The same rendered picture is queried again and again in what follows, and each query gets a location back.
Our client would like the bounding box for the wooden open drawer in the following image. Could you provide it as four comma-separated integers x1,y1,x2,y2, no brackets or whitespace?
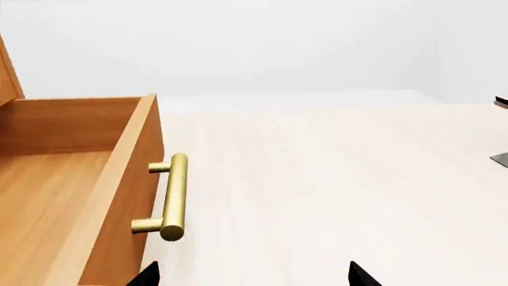
0,92,166,286

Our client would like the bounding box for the brass drawer handle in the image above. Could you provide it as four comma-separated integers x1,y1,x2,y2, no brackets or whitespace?
131,153,189,242

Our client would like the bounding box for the dark grey flat object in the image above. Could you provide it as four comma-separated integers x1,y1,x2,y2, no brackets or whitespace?
490,151,508,169

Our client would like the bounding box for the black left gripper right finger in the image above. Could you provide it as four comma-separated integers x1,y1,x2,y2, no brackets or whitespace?
348,260,383,286

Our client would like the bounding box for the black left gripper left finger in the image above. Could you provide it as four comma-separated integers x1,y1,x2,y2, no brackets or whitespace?
125,260,161,286

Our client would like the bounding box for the wooden cabinet body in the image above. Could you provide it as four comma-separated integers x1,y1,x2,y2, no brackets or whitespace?
0,34,26,107

